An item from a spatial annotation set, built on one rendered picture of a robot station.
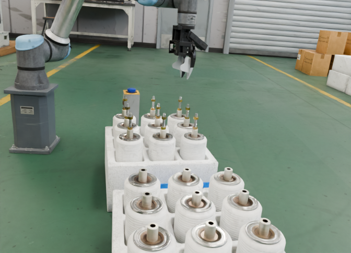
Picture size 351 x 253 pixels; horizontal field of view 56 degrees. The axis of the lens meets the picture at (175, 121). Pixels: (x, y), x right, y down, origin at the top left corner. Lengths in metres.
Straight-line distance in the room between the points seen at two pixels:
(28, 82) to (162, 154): 0.73
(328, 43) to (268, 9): 2.04
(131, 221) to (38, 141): 0.97
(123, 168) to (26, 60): 0.72
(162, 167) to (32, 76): 0.76
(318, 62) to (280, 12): 2.09
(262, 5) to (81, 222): 5.87
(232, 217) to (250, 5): 5.90
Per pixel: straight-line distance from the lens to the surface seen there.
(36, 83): 1.60
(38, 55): 1.60
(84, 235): 1.12
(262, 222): 0.73
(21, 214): 1.25
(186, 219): 0.78
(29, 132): 1.66
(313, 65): 4.86
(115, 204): 0.92
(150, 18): 6.38
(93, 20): 6.49
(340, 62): 4.13
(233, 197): 0.85
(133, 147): 1.13
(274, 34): 6.70
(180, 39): 1.32
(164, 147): 1.15
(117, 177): 1.14
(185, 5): 1.31
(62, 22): 1.64
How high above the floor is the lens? 0.68
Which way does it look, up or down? 18 degrees down
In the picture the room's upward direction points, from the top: 5 degrees clockwise
